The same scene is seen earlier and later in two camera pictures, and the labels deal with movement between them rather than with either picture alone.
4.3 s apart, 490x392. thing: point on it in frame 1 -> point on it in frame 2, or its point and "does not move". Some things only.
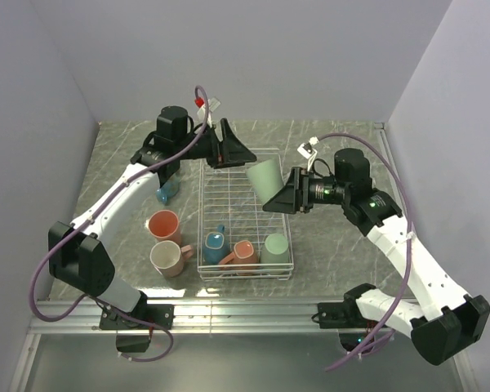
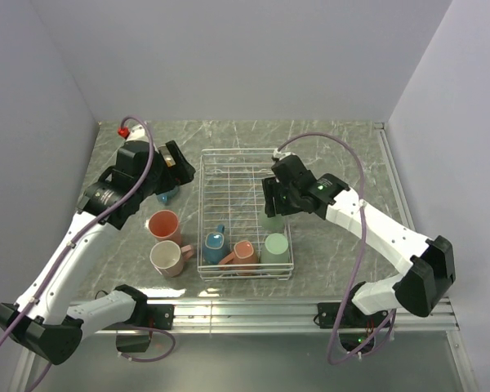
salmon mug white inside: x=243 y=260 does not move
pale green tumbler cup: x=275 y=249 does not move
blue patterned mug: x=216 y=245 does not move
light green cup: x=265 y=178 -> x=275 y=224
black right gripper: x=287 y=200 does not move
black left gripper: x=230 y=152 -> x=181 y=173
